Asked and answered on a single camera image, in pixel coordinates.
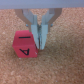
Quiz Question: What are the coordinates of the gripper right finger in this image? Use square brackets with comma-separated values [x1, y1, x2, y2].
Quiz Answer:
[39, 8, 63, 51]

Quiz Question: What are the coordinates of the pink block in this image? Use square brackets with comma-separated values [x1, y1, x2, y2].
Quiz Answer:
[12, 30, 38, 59]

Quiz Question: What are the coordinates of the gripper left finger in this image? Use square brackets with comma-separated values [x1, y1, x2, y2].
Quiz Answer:
[14, 8, 42, 51]

